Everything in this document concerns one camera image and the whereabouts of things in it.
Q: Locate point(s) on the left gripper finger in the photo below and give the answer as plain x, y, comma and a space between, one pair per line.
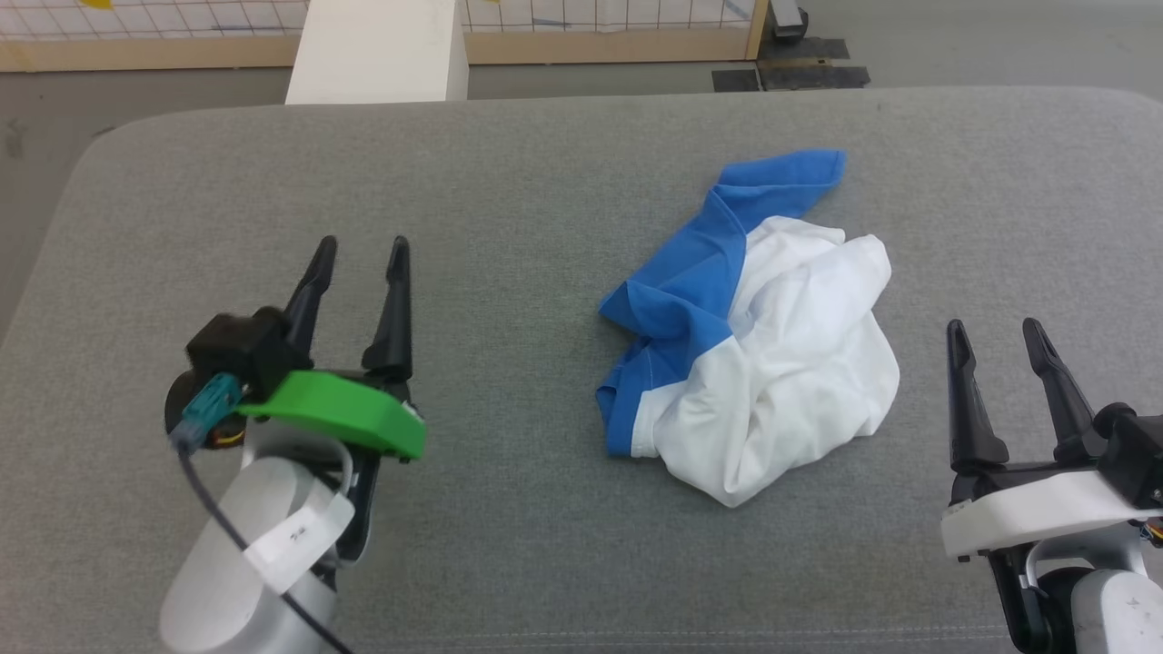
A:
396, 309
313, 291

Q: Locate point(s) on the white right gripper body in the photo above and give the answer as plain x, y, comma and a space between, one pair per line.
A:
1036, 509

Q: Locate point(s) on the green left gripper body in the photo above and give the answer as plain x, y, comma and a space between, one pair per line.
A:
345, 409

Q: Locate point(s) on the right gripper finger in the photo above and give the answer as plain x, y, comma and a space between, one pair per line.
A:
1063, 400
970, 409

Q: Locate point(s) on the blue and white shirt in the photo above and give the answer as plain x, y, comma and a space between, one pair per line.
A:
800, 363

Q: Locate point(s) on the white grey right arm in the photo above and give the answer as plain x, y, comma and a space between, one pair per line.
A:
1108, 609

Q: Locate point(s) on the white grey left arm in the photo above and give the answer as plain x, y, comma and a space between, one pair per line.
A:
218, 581

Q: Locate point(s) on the white label tag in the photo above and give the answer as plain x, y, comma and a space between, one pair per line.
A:
304, 536

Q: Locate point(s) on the white rectangular pillar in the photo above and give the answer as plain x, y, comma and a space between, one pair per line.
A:
382, 45

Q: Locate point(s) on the large black floor tape patch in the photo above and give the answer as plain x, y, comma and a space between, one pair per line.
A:
813, 68

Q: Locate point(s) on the small black floor tape patch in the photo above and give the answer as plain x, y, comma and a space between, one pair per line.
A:
736, 80

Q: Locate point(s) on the black caster foot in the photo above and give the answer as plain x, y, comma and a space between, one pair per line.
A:
787, 18

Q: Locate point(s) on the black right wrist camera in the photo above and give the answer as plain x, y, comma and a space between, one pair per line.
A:
1131, 454

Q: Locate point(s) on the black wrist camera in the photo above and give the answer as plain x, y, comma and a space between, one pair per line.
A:
241, 345
1131, 454

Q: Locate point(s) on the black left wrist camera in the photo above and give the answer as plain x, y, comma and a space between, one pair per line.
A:
241, 345

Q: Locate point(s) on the lemon grid wall panel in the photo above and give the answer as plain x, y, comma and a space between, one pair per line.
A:
182, 23

